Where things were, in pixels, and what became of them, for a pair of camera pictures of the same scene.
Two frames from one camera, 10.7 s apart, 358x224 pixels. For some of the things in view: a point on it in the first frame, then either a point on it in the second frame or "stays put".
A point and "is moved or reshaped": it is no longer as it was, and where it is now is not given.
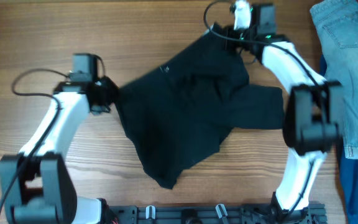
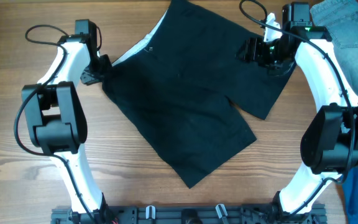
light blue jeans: x=349 y=32 stays put
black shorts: x=181 y=109 is moved or reshaped
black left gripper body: x=107 y=91 → x=99 y=66
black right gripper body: x=243 y=34 → x=273 y=55
